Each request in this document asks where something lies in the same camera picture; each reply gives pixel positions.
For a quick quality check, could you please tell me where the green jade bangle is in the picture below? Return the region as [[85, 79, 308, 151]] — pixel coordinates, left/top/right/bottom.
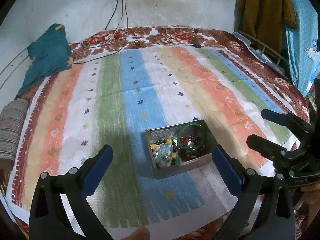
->
[[177, 122, 207, 154]]

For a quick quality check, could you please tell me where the grey striped pillow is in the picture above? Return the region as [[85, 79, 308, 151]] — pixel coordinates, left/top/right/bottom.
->
[[0, 99, 29, 171]]

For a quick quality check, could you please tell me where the light blue bead bracelet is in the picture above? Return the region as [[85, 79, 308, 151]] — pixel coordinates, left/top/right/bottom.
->
[[154, 144, 181, 168]]

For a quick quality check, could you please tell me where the wire rack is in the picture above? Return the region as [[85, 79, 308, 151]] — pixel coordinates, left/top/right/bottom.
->
[[232, 31, 290, 79]]

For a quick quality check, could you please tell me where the black yellow bead bracelet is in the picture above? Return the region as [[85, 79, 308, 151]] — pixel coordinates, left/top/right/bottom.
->
[[150, 138, 180, 167]]

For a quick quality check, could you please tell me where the teal cloth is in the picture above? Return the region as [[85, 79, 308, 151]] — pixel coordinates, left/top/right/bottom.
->
[[17, 23, 73, 96]]

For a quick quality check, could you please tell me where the black cable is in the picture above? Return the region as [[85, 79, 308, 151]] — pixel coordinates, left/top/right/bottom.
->
[[71, 0, 130, 65]]

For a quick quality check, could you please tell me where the mustard hanging garment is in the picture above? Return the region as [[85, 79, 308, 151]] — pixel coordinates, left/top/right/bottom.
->
[[236, 0, 298, 53]]

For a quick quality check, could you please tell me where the multicolour glass bead bracelet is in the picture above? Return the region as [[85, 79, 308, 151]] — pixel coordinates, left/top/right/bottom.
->
[[179, 135, 202, 149]]

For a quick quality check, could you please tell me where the black charger plug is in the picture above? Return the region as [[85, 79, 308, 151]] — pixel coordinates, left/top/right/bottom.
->
[[192, 43, 202, 48]]

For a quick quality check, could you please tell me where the blue dotted curtain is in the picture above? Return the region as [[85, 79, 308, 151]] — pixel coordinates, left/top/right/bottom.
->
[[285, 0, 319, 96]]

